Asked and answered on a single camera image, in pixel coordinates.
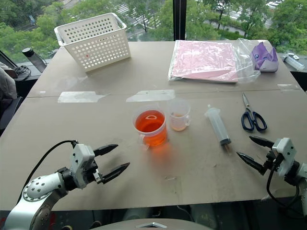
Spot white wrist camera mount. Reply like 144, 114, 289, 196
272, 137, 297, 177
69, 143, 96, 189

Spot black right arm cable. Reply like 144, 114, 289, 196
266, 153, 301, 209

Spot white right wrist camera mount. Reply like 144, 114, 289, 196
272, 137, 297, 177

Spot large clear plastic syringe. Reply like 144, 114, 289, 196
204, 104, 233, 154

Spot grey garment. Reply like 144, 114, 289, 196
0, 61, 19, 102

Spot black window frame post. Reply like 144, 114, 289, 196
173, 0, 188, 42

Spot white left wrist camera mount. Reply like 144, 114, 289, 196
69, 143, 96, 189

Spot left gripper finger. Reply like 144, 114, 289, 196
93, 144, 119, 157
101, 162, 130, 185

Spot blue-handled scissors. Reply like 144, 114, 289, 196
240, 92, 268, 133

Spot black coiled cord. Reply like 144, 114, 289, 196
12, 64, 32, 81

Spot clear tape patch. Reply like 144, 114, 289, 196
277, 83, 301, 92
125, 89, 177, 103
57, 91, 106, 104

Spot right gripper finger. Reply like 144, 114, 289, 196
249, 135, 275, 150
236, 151, 268, 176

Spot white rounded robot torso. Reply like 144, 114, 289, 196
92, 218, 214, 230

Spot black-capped dark bottle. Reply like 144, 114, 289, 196
22, 47, 47, 73

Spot purple tissue pack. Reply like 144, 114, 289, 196
250, 41, 280, 73

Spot pink paper pack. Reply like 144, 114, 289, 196
168, 39, 239, 84

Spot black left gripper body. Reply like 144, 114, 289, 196
87, 155, 105, 184

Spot small clear measuring cup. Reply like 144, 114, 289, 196
167, 99, 192, 132

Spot white perforated plastic basket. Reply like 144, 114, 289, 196
54, 12, 131, 73

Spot clear plastic bag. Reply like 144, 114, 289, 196
230, 37, 262, 84

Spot beaker with orange liquid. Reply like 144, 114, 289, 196
132, 104, 169, 151

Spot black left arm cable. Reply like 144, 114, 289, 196
21, 139, 79, 195

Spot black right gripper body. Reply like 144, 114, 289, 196
262, 150, 284, 173

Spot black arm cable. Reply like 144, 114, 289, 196
21, 139, 79, 195
266, 153, 301, 209

